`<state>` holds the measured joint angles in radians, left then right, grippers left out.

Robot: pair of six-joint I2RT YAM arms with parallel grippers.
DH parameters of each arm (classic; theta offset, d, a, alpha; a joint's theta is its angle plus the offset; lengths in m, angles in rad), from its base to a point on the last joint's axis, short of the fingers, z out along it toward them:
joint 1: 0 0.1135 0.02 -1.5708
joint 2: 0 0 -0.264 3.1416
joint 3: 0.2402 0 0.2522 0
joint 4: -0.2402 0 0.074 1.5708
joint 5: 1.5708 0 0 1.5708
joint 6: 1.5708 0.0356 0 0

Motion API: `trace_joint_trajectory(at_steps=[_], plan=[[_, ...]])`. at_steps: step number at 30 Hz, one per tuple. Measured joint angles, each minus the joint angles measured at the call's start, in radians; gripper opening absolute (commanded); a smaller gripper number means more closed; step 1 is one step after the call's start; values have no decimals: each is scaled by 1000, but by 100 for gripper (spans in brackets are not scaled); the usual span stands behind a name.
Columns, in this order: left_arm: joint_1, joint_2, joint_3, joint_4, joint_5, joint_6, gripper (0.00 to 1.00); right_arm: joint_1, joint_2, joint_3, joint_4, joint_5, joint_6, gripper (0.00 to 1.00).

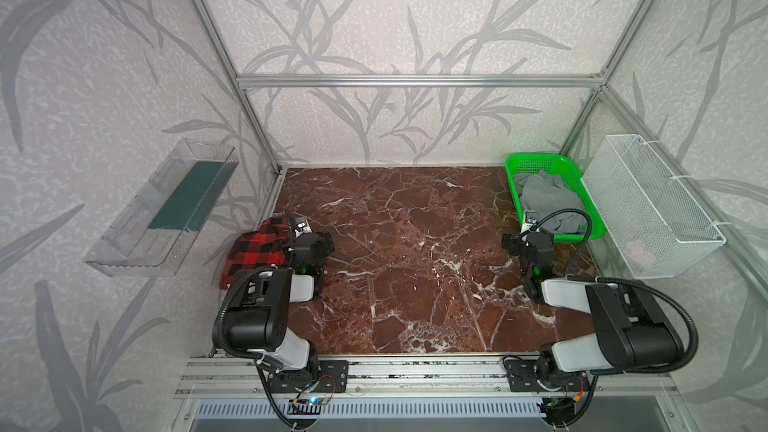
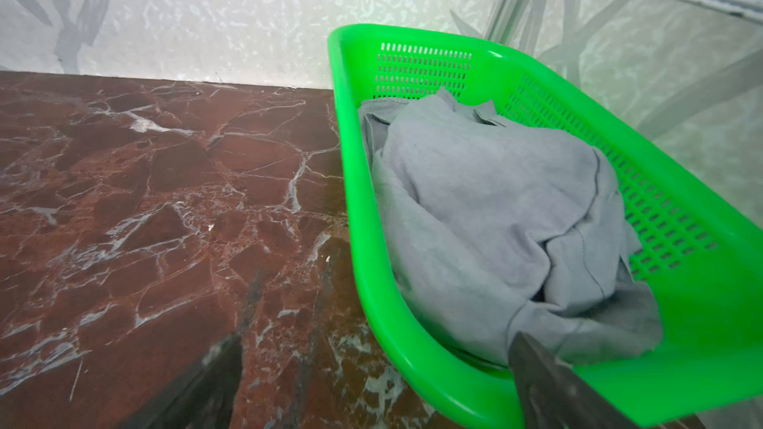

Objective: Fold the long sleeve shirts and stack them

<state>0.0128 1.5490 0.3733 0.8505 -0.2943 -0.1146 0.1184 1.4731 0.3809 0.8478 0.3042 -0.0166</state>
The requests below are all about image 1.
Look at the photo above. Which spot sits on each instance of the white wire mesh basket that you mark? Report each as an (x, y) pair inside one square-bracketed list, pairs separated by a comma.
[(658, 227)]

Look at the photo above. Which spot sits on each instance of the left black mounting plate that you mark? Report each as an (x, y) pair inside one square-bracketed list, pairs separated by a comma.
[(325, 376)]

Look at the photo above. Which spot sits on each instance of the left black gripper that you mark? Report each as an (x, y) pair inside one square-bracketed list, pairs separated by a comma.
[(313, 246)]

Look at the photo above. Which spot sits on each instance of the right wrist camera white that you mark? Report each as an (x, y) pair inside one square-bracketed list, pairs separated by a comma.
[(530, 219)]

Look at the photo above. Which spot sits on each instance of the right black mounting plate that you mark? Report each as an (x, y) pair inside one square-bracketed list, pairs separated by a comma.
[(541, 375)]

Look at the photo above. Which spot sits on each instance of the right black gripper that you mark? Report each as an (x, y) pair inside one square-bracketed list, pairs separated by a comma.
[(532, 246)]

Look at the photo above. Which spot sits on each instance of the clear plastic wall tray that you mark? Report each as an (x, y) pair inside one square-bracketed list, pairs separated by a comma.
[(153, 234)]

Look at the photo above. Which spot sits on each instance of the grey shirt in basket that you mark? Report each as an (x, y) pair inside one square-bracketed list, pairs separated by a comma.
[(546, 193)]

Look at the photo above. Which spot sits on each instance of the green plastic basket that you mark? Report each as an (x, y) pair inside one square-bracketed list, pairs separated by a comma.
[(554, 165)]

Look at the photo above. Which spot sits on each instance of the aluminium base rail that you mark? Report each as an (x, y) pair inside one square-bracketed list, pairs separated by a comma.
[(378, 375)]

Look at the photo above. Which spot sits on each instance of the black mounting plate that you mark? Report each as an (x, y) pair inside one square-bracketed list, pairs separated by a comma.
[(541, 375), (325, 376)]

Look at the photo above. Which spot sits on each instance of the aluminium frame crossbar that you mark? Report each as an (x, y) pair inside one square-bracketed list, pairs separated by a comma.
[(254, 81)]

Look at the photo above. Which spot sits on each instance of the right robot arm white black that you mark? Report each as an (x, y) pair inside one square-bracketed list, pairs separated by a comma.
[(636, 328)]

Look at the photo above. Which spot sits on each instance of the red black plaid shirt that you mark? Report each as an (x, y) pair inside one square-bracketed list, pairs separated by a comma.
[(263, 247)]

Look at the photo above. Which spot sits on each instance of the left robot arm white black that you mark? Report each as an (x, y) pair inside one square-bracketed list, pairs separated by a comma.
[(265, 273)]

